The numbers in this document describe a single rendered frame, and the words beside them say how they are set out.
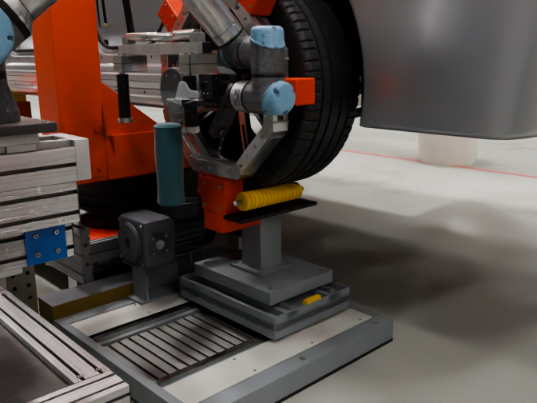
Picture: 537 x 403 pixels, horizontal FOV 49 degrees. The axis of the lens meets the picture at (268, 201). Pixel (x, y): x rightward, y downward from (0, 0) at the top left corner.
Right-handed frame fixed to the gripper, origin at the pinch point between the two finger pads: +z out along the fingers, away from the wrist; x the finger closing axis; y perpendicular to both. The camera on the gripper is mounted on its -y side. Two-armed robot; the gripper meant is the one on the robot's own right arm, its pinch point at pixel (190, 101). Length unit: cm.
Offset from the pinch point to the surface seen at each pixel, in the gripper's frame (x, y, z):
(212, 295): -22, -68, 22
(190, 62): 1.2, 9.8, -2.3
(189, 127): 1.6, -6.7, -1.4
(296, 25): -29.4, 19.6, -10.0
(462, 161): -383, -79, 129
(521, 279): -151, -83, -28
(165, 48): -1.5, 13.6, 12.6
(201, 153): -24.7, -20.0, 28.9
